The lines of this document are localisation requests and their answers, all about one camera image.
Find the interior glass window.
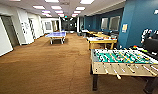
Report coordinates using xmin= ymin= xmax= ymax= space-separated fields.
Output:
xmin=108 ymin=15 xmax=121 ymax=32
xmin=100 ymin=17 xmax=110 ymax=31

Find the blue ping pong table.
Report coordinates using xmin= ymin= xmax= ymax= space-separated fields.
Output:
xmin=45 ymin=30 xmax=68 ymax=45

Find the green foosball table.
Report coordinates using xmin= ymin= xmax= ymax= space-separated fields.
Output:
xmin=89 ymin=47 xmax=158 ymax=93

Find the yellow wall sign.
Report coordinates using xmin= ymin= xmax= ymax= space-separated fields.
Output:
xmin=121 ymin=23 xmax=129 ymax=33

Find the grey hallway door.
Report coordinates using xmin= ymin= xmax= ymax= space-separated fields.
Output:
xmin=0 ymin=14 xmax=20 ymax=48

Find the rectangular ceiling light panel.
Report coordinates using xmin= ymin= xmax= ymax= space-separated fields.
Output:
xmin=75 ymin=6 xmax=86 ymax=12
xmin=50 ymin=5 xmax=64 ymax=11
xmin=32 ymin=4 xmax=46 ymax=10

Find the yellow gaming table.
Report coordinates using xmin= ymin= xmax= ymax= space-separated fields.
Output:
xmin=86 ymin=36 xmax=119 ymax=51

